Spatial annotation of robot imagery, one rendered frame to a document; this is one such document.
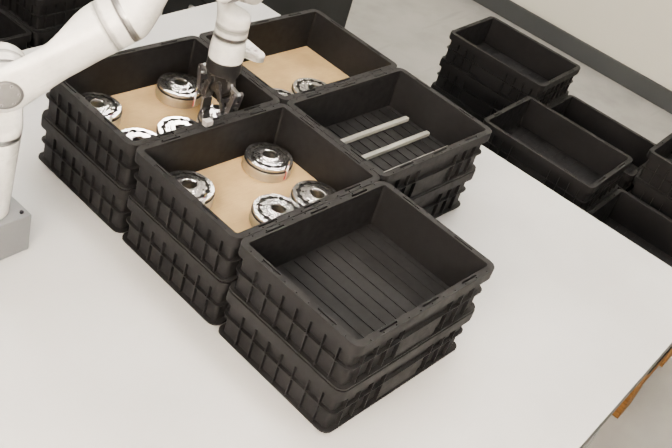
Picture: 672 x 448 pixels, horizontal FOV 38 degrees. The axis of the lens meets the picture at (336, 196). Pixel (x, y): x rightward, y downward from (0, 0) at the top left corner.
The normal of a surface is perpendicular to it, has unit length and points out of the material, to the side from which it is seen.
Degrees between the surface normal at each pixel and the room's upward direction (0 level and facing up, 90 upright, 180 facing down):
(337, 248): 0
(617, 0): 90
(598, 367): 0
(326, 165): 90
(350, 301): 0
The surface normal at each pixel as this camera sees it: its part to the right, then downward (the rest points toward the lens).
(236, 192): 0.26, -0.78
